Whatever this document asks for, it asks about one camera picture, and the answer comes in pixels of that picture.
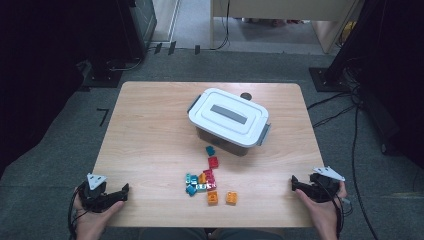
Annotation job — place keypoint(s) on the person's right hand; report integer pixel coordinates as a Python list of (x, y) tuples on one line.
[(326, 220)]

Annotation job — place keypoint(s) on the round grey table grommet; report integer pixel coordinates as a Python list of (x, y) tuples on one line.
[(246, 95)]

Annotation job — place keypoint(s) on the light teal white-based toy brick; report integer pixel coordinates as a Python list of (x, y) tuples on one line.
[(201, 187)]

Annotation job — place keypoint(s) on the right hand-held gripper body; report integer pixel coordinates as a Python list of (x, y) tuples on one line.
[(323, 190)]

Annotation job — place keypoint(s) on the angled black tape mark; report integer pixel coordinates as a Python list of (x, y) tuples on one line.
[(105, 116)]

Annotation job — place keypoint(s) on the black curtain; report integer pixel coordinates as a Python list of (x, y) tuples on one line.
[(400, 66), (33, 66)]

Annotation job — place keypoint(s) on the black stand base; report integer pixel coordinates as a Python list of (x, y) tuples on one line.
[(103, 80), (320, 80)]

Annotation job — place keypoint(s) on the red square toy brick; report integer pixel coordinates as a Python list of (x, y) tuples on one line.
[(213, 162)]

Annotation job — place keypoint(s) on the person's left hand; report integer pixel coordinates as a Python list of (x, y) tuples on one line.
[(91, 225)]

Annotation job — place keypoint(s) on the dark teal toy brick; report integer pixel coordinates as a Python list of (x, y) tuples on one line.
[(194, 180), (210, 150), (191, 190)]

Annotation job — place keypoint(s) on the long red printed toy brick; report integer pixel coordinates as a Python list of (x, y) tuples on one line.
[(210, 180)]

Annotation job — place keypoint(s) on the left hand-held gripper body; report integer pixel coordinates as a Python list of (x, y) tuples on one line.
[(95, 196)]

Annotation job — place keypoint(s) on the light wooden desk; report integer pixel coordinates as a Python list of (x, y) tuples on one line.
[(283, 8)]

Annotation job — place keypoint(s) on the yellow object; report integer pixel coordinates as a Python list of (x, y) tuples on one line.
[(349, 31)]

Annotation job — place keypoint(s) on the white box lid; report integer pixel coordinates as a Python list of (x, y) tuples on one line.
[(216, 113)]

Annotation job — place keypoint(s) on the dark glass-fronted cabinet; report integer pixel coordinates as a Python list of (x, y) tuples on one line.
[(143, 20)]

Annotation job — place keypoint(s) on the black tape strip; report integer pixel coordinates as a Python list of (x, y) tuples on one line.
[(172, 48), (197, 49), (158, 48)]

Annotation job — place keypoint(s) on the clear brown storage box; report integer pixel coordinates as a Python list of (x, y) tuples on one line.
[(230, 150)]

